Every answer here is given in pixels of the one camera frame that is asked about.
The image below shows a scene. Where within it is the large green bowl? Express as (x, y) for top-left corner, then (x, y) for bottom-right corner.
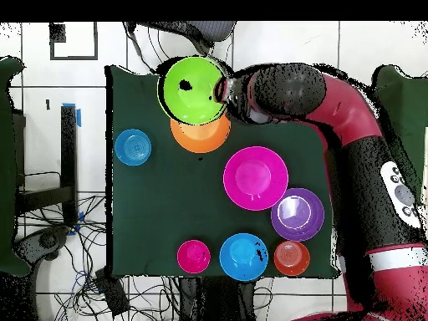
(156, 55), (229, 126)

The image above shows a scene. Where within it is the large orange bowl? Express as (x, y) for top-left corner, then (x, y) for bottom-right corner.
(170, 115), (232, 154)

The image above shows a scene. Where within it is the purple bowl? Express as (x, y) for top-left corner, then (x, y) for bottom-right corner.
(270, 187), (325, 242)

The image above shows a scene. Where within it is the grey office chair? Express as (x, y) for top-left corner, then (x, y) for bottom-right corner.
(125, 21), (238, 74)

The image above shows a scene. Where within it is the large pink bowl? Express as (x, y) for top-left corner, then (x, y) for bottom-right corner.
(222, 145), (289, 211)

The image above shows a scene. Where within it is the blue cup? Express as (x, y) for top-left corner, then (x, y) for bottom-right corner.
(114, 128), (152, 167)

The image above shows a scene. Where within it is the dark green tablecloth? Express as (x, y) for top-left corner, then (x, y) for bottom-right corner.
(104, 64), (340, 280)

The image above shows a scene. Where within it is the blue bowl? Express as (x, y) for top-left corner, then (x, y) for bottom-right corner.
(218, 232), (269, 283)

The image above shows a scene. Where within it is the small crimson bowl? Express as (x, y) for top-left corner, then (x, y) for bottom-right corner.
(176, 239), (211, 275)

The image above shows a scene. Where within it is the orange cup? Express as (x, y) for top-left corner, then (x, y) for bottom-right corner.
(273, 240), (311, 278)

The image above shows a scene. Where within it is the green cloth on side table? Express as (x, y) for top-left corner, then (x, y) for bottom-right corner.
(372, 64), (428, 188)
(0, 56), (33, 277)

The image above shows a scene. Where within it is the black power strip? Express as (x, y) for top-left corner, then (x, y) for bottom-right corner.
(94, 267), (130, 317)

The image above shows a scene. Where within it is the black chair base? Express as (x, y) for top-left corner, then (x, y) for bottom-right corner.
(14, 226), (71, 262)

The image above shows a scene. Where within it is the black metal frame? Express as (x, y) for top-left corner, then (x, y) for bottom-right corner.
(14, 104), (79, 228)

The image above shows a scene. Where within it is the tangle of cables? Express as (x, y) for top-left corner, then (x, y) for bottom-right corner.
(16, 195), (181, 321)

